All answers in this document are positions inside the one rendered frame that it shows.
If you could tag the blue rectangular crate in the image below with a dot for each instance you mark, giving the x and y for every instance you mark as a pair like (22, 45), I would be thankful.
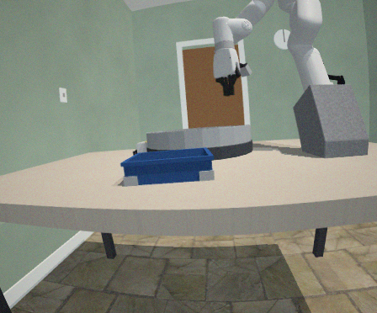
(175, 166)

